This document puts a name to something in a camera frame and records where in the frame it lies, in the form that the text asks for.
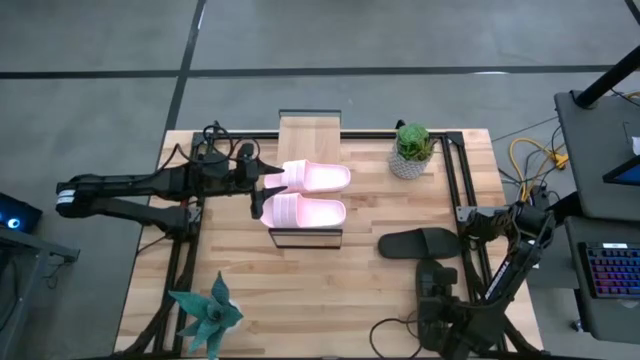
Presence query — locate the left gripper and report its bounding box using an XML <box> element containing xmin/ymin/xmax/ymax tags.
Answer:
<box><xmin>201</xmin><ymin>143</ymin><xmax>290</xmax><ymax>221</ymax></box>

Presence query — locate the black slide sandal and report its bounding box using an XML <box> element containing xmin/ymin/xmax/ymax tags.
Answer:
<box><xmin>377</xmin><ymin>227</ymin><xmax>463</xmax><ymax>261</ymax></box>
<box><xmin>414</xmin><ymin>258</ymin><xmax>454</xmax><ymax>354</ymax></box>

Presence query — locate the pink slide sandal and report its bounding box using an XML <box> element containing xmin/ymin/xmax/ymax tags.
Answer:
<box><xmin>259</xmin><ymin>191</ymin><xmax>348</xmax><ymax>230</ymax></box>
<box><xmin>263</xmin><ymin>158</ymin><xmax>352</xmax><ymax>195</ymax></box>

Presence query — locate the teal artificial agave plant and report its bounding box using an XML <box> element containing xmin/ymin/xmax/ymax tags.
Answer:
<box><xmin>167</xmin><ymin>270</ymin><xmax>245</xmax><ymax>360</ymax></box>

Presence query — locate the black pole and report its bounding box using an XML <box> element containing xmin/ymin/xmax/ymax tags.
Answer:
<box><xmin>573</xmin><ymin>45</ymin><xmax>640</xmax><ymax>110</ymax></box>
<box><xmin>547</xmin><ymin>191</ymin><xmax>571</xmax><ymax>221</ymax></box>

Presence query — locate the green succulent in patterned pot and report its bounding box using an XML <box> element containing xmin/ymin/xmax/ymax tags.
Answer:
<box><xmin>388</xmin><ymin>123</ymin><xmax>437</xmax><ymax>181</ymax></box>

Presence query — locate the backlit computer keyboard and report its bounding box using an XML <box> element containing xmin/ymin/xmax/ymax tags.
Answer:
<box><xmin>578</xmin><ymin>241</ymin><xmax>640</xmax><ymax>301</ymax></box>

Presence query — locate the grey desk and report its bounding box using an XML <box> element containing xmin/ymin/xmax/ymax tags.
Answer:
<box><xmin>553</xmin><ymin>89</ymin><xmax>640</xmax><ymax>222</ymax></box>
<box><xmin>564</xmin><ymin>215</ymin><xmax>640</xmax><ymax>346</ymax></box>

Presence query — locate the blue lit screen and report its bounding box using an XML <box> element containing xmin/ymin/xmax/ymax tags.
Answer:
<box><xmin>602</xmin><ymin>154</ymin><xmax>640</xmax><ymax>187</ymax></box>

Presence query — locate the computer case with blue light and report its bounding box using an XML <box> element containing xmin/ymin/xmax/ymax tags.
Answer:
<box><xmin>0</xmin><ymin>192</ymin><xmax>44</xmax><ymax>235</ymax></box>

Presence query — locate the grey metal cart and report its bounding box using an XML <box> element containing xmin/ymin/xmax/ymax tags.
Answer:
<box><xmin>0</xmin><ymin>224</ymin><xmax>81</xmax><ymax>360</ymax></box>

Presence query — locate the wooden shelf with black frame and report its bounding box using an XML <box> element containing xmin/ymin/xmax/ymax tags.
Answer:
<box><xmin>268</xmin><ymin>108</ymin><xmax>346</xmax><ymax>250</ymax></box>

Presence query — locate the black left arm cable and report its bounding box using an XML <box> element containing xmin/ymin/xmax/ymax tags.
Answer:
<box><xmin>192</xmin><ymin>121</ymin><xmax>262</xmax><ymax>164</ymax></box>

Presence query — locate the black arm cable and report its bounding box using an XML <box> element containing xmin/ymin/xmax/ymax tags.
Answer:
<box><xmin>192</xmin><ymin>121</ymin><xmax>262</xmax><ymax>164</ymax></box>
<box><xmin>368</xmin><ymin>316</ymin><xmax>427</xmax><ymax>360</ymax></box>

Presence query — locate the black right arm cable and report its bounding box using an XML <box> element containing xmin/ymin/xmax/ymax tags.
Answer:
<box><xmin>368</xmin><ymin>316</ymin><xmax>427</xmax><ymax>360</ymax></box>

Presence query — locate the black aluminium table frame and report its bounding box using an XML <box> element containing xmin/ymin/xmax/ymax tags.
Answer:
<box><xmin>114</xmin><ymin>119</ymin><xmax>546</xmax><ymax>359</ymax></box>

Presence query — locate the yellow cable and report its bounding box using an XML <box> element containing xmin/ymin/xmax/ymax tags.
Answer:
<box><xmin>508</xmin><ymin>137</ymin><xmax>570</xmax><ymax>201</ymax></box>

